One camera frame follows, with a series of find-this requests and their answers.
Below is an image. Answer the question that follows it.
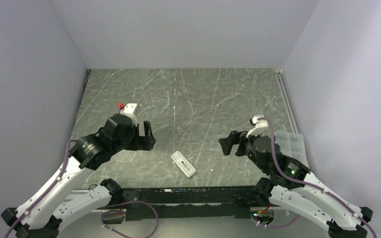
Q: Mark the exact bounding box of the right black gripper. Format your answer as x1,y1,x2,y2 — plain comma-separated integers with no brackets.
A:
219,127,268,173

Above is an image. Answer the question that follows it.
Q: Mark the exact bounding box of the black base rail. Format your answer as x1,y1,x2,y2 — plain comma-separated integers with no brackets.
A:
88,185,286,221

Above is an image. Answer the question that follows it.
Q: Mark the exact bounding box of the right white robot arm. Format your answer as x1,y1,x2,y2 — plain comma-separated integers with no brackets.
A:
219,130,373,238

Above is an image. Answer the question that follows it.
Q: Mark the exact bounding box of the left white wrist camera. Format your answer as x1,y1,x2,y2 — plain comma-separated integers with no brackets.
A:
117,103,138,126

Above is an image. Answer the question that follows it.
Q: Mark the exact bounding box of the white remote control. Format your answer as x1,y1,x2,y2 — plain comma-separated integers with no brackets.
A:
171,151,196,178

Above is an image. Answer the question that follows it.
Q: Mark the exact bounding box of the clear plastic organizer box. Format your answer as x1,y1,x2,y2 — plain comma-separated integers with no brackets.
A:
274,131,309,168

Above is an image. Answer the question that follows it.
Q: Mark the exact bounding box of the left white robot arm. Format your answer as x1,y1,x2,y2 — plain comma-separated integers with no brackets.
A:
1,114,156,238

